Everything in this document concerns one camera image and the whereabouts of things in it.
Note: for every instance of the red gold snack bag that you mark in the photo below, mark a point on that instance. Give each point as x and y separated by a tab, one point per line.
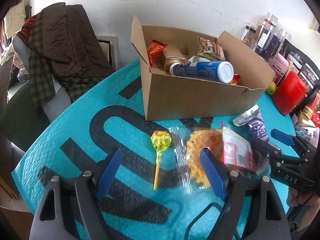
154	50

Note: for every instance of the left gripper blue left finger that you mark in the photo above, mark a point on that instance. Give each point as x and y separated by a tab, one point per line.
90	187

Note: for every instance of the red white snack packet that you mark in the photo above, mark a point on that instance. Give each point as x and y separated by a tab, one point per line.
237	151

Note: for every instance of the red chili snack packet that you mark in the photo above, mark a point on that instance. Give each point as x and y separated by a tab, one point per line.
235	79

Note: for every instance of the yellow green lollipop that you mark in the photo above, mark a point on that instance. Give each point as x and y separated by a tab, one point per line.
161	140

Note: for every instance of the nutritious cereal bag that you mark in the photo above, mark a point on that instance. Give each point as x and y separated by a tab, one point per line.
210	50

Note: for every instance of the small cardboard box inside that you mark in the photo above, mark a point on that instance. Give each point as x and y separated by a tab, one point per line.
170	54

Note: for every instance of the plaid green cloth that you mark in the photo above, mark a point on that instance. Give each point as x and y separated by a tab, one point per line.
42	83

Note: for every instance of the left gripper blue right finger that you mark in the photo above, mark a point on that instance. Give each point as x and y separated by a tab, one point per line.
231	187

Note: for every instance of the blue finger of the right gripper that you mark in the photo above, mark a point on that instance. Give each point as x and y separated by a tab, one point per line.
299	145
265	154

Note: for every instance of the silver purple snack pouch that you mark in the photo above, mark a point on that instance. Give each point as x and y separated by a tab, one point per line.
253	120

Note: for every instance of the brown cardboard box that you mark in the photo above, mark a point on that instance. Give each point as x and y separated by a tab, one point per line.
168	97

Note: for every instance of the red canister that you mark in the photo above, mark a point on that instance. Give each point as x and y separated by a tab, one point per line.
289	93

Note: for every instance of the green apple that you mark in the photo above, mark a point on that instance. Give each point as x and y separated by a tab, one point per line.
271	89

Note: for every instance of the black coffee bag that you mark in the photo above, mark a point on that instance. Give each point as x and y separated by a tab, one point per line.
301	64

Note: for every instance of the brown jacket on chair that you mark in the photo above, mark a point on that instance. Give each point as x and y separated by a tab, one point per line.
64	37

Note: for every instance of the blue cookie tube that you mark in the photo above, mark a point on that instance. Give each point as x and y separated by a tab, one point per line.
219	71

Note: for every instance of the pink canister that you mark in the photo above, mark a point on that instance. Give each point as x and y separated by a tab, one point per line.
280	66

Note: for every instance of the waffle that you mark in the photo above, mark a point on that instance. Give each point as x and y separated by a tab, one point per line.
187	144

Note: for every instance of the person's right hand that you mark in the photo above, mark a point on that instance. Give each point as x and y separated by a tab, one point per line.
296	197

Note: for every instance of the turquoise bubble mat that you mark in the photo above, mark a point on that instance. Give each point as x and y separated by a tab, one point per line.
109	116

